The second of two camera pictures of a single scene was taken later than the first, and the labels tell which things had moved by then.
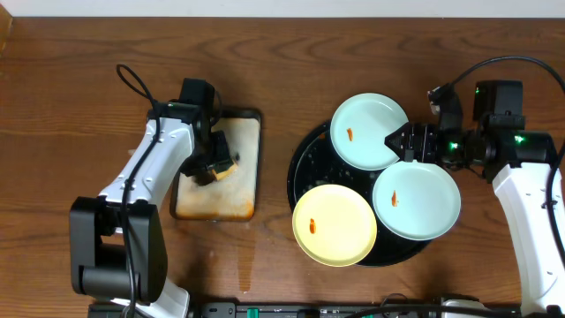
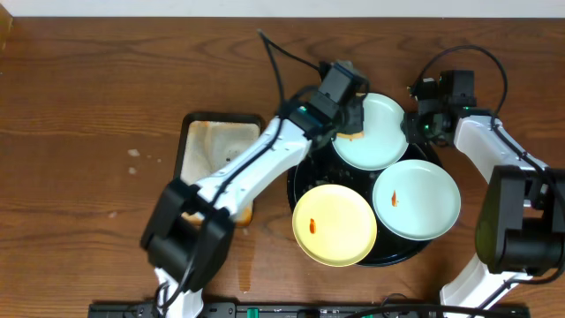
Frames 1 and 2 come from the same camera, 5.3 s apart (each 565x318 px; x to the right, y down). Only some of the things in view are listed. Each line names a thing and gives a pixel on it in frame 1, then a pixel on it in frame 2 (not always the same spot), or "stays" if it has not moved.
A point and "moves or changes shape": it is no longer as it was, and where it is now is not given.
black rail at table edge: [320, 310] stays
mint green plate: [416, 200] stays
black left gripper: [216, 163] to [354, 117]
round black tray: [317, 163] stays
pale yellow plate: [335, 225] stays
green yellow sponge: [224, 175] moves or changes shape
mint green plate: [359, 127] stays
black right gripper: [411, 141] to [410, 128]
